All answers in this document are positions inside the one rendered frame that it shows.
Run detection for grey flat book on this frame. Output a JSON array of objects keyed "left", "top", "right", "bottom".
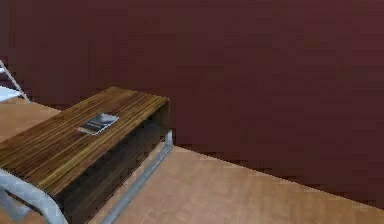
[{"left": 76, "top": 112, "right": 120, "bottom": 136}]

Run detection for striped brown wooden table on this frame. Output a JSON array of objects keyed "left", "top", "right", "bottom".
[{"left": 0, "top": 86, "right": 174, "bottom": 224}]

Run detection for white metal frame chair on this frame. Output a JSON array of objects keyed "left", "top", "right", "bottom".
[{"left": 0, "top": 59, "right": 31, "bottom": 103}]

